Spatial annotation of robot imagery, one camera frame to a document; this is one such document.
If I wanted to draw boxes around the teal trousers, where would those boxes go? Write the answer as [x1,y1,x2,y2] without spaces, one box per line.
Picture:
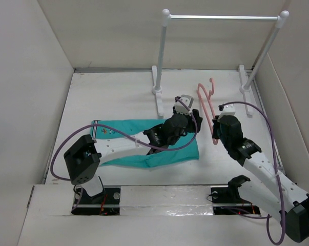
[90,119,199,169]

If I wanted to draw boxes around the pink plastic hanger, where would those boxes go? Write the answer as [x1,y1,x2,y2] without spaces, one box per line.
[197,77,215,135]

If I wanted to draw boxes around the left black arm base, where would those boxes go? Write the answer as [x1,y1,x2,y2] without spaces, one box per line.
[71,186,121,216]

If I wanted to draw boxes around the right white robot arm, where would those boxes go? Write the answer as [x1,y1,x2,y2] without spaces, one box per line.
[212,114,309,243]

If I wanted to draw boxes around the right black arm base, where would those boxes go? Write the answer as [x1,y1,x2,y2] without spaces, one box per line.
[207,186,261,216]

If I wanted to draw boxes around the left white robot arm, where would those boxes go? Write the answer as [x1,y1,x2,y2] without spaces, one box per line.
[64,109,203,203]

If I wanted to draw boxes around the white metal clothes rack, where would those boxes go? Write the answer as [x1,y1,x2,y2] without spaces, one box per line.
[151,8,290,118]

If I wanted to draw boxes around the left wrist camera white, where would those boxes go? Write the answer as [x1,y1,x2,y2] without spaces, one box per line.
[173,94,194,115]

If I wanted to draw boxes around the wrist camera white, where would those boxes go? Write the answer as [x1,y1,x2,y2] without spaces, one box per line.
[173,94,194,115]
[218,104,236,120]

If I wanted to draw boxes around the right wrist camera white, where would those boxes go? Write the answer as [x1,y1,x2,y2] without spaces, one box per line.
[218,104,236,120]

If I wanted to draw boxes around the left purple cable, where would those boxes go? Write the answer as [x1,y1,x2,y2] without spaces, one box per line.
[50,98,198,181]

